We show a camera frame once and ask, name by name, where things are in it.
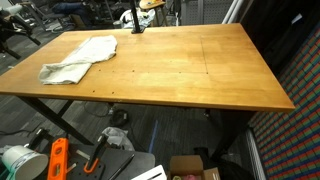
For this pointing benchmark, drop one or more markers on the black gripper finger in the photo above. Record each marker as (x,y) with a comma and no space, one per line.
(34,40)
(4,49)

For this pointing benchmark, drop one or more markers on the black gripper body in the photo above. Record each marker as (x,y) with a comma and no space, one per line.
(12,25)

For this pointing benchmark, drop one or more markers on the white towel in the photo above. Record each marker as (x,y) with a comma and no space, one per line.
(73,68)

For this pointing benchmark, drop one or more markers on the crumpled white cloth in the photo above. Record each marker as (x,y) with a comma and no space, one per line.
(144,18)

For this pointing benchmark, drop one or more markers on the round wooden stool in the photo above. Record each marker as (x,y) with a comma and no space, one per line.
(155,5)

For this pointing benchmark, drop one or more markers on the orange black clamp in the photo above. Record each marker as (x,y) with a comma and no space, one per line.
(93,158)

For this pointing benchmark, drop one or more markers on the grey cloth on floor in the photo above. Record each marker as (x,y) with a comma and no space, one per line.
(118,137)

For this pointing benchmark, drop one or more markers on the black perforated tool board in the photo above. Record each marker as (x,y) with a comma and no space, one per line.
(109,162)

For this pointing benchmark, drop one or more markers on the cardboard box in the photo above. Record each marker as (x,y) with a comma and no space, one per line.
(190,167)

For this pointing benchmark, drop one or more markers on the black table leg frame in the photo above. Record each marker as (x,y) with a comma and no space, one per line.
(56,118)

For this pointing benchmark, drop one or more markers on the black camera stand pole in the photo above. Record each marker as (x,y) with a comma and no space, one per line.
(137,28)

